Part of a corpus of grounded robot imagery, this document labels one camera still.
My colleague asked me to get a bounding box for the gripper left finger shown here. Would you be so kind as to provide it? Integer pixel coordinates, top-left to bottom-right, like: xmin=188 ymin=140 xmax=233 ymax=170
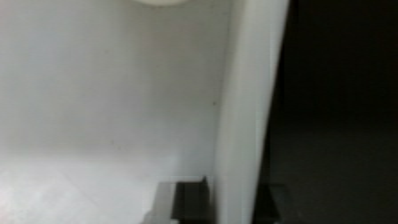
xmin=149 ymin=178 xmax=212 ymax=224

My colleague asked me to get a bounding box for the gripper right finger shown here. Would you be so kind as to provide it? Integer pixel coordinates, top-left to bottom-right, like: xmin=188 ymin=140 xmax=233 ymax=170
xmin=252 ymin=183 xmax=288 ymax=224

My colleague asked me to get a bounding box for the white square tabletop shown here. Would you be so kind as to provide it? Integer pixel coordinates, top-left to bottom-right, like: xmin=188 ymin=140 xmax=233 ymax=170
xmin=0 ymin=0 xmax=290 ymax=224

